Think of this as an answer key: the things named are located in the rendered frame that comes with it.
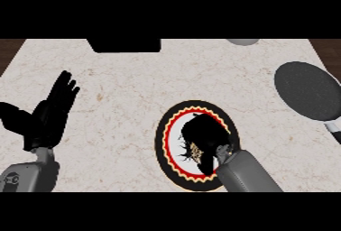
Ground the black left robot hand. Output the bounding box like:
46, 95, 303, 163
0, 69, 82, 152

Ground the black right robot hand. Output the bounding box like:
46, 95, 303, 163
181, 113, 234, 177

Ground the yellow patterned cupcake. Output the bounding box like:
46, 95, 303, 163
188, 143, 206, 165

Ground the black red patterned plate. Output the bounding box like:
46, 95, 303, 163
154, 99, 241, 192

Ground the dark grey frying pan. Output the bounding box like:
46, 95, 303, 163
274, 60, 341, 143

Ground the black box appliance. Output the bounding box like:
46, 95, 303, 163
86, 39, 163, 54

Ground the grey round object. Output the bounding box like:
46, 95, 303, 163
225, 39, 262, 47

